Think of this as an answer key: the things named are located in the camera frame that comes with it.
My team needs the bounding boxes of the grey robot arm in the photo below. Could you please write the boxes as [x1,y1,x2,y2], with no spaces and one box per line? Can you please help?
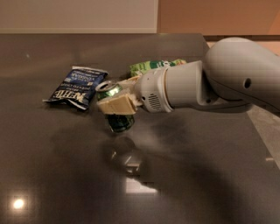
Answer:
[97,38,280,116]

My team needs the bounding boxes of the green snack bag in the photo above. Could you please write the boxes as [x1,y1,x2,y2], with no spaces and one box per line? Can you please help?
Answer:
[129,59,186,77]

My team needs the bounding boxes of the blue chip bag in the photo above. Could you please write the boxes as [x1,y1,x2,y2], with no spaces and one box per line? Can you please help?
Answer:
[44,66,108,110]

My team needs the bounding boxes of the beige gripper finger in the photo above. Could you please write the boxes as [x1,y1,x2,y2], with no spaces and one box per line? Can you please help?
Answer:
[118,75,141,89]
[97,95,143,115]

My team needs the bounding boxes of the green soda can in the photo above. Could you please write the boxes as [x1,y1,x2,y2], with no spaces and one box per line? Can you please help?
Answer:
[95,80,135,133]

